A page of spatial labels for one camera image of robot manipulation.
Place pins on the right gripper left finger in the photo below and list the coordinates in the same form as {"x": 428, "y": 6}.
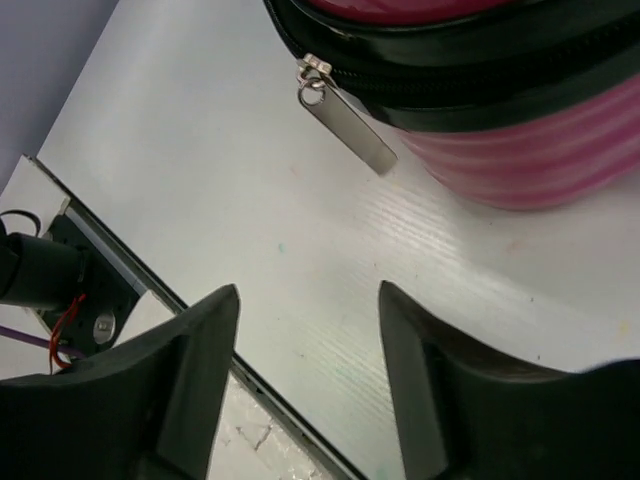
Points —
{"x": 148, "y": 408}

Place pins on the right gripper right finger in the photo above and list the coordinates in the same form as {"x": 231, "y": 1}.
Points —
{"x": 465, "y": 410}

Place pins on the pink and teal suitcase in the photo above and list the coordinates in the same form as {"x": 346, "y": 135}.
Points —
{"x": 518, "y": 105}

